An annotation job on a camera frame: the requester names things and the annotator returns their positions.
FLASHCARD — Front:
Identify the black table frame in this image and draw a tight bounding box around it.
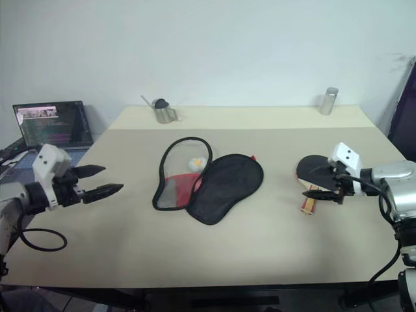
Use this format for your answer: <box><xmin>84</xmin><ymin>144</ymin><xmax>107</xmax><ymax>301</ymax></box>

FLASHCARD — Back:
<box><xmin>32</xmin><ymin>285</ymin><xmax>401</xmax><ymax>312</ymax></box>

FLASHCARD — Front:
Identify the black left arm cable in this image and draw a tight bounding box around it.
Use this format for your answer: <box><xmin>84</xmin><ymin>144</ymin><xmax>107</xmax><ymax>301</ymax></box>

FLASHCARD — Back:
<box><xmin>6</xmin><ymin>207</ymin><xmax>68</xmax><ymax>252</ymax></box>

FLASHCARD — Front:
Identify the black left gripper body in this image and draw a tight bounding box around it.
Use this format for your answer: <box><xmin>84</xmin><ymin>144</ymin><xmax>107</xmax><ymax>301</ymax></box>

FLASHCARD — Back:
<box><xmin>52</xmin><ymin>168</ymin><xmax>88</xmax><ymax>209</ymax></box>

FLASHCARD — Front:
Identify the metal cylinder canister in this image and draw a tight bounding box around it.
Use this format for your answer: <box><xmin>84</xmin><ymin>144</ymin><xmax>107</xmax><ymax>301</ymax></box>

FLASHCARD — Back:
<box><xmin>318</xmin><ymin>86</ymin><xmax>339</xmax><ymax>116</ymax></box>

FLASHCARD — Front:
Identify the open laptop computer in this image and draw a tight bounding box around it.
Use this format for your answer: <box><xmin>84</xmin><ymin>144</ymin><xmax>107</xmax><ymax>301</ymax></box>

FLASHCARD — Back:
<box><xmin>6</xmin><ymin>100</ymin><xmax>96</xmax><ymax>183</ymax></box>

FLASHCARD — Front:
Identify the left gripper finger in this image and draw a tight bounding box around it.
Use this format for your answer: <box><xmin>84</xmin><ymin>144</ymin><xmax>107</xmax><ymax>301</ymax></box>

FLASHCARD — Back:
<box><xmin>83</xmin><ymin>183</ymin><xmax>125</xmax><ymax>205</ymax></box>
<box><xmin>77</xmin><ymin>164</ymin><xmax>107</xmax><ymax>179</ymax></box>

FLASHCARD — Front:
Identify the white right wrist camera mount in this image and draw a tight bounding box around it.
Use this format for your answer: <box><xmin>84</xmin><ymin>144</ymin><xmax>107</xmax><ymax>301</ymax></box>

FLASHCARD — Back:
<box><xmin>327</xmin><ymin>142</ymin><xmax>365</xmax><ymax>196</ymax></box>

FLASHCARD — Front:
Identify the black upright panel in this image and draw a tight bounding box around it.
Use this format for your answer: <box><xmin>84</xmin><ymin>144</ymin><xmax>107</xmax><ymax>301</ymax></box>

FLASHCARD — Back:
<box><xmin>387</xmin><ymin>57</ymin><xmax>416</xmax><ymax>163</ymax></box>

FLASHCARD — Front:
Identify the black table tennis paddle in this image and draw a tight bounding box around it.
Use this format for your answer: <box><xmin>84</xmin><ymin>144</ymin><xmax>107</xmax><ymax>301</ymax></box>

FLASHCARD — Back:
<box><xmin>295</xmin><ymin>155</ymin><xmax>339</xmax><ymax>216</ymax></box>

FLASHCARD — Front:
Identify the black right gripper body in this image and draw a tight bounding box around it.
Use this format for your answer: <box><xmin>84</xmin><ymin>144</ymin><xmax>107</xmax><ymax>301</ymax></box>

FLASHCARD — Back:
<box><xmin>328</xmin><ymin>161</ymin><xmax>356</xmax><ymax>206</ymax></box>

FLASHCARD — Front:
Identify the steel cup with handle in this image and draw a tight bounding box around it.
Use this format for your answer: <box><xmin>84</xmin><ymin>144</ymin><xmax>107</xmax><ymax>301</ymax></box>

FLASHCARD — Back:
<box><xmin>152</xmin><ymin>106</ymin><xmax>179</xmax><ymax>125</ymax></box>

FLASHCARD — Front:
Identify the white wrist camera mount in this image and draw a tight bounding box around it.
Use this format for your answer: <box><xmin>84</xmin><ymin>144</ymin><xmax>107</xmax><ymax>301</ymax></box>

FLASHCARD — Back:
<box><xmin>31</xmin><ymin>144</ymin><xmax>73</xmax><ymax>212</ymax></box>
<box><xmin>327</xmin><ymin>142</ymin><xmax>365</xmax><ymax>196</ymax></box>

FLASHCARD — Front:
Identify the black device beside laptop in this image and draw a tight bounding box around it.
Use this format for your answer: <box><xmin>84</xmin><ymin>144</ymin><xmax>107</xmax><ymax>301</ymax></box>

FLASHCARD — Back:
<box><xmin>0</xmin><ymin>138</ymin><xmax>35</xmax><ymax>165</ymax></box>

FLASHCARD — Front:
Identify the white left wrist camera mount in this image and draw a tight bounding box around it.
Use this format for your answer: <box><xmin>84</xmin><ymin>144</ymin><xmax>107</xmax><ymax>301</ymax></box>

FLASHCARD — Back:
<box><xmin>31</xmin><ymin>144</ymin><xmax>73</xmax><ymax>212</ymax></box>

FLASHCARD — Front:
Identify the black red paddle case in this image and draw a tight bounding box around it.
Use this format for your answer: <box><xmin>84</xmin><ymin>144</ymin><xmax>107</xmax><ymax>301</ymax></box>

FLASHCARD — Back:
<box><xmin>151</xmin><ymin>136</ymin><xmax>265</xmax><ymax>226</ymax></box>

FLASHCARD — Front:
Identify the white yellow small ball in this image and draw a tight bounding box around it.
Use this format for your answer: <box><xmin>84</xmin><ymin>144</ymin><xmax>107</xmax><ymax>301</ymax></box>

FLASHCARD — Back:
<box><xmin>186</xmin><ymin>157</ymin><xmax>207</xmax><ymax>171</ymax></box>

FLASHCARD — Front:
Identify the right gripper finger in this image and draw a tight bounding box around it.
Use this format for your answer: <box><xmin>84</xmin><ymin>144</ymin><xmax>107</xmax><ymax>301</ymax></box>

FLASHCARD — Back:
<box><xmin>311</xmin><ymin>165</ymin><xmax>335</xmax><ymax>176</ymax></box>
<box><xmin>302</xmin><ymin>190</ymin><xmax>339</xmax><ymax>201</ymax></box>

